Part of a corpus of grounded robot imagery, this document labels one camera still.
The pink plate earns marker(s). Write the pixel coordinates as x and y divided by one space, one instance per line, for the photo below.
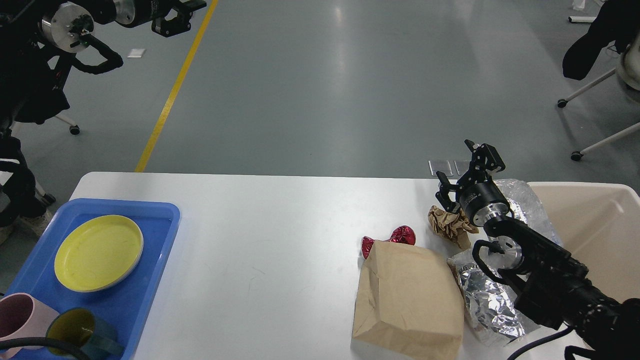
114 260

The red foil wrapper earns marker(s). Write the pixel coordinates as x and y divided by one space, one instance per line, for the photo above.
400 235

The dark teal mug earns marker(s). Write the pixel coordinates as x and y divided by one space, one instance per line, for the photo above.
94 336

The white grey office chair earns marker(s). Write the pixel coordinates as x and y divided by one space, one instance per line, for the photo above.
73 127

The metal floor plate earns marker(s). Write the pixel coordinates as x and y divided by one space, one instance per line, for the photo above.
450 168

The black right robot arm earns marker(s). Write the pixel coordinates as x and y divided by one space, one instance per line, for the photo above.
552 287

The crumpled aluminium foil sheet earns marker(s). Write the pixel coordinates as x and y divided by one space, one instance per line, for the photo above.
490 306

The brown paper bag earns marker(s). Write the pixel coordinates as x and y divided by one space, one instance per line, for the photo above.
408 302

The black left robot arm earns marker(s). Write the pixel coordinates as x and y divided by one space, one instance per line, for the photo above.
41 41

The clear plastic bag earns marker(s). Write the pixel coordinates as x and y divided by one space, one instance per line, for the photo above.
527 207

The brown paper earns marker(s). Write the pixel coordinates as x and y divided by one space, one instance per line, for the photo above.
454 227

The yellow plastic plate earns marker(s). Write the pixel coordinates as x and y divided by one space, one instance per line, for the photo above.
72 263

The blue plastic tray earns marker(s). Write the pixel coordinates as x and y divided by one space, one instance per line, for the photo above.
125 306

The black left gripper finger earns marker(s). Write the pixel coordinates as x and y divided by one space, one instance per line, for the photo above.
180 24
188 6

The beige plastic bin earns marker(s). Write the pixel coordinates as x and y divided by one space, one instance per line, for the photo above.
599 224

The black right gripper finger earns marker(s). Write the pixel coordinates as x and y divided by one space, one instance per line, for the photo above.
443 194
485 162

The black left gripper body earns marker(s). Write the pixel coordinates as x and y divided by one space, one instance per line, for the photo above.
134 13

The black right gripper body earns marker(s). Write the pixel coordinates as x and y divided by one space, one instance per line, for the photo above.
482 201

